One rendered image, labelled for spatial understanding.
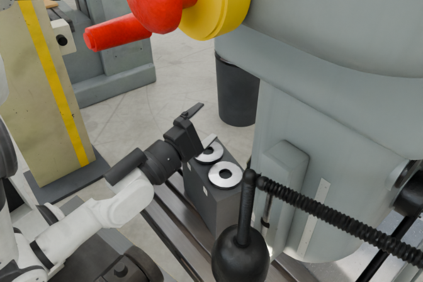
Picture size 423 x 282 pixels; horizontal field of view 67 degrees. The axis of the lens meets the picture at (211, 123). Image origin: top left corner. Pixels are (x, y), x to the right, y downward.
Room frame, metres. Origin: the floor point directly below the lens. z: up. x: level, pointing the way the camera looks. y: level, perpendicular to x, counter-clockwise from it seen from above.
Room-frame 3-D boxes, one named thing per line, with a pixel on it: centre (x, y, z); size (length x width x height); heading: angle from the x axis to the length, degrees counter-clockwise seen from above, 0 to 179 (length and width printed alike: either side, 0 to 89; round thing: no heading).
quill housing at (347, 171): (0.33, -0.17, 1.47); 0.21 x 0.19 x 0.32; 40
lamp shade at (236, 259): (0.20, -0.04, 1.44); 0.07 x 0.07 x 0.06
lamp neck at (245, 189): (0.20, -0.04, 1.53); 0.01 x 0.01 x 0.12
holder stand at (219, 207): (0.61, -0.01, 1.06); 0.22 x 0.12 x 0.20; 29
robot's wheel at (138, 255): (0.64, 0.28, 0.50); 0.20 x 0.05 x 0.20; 52
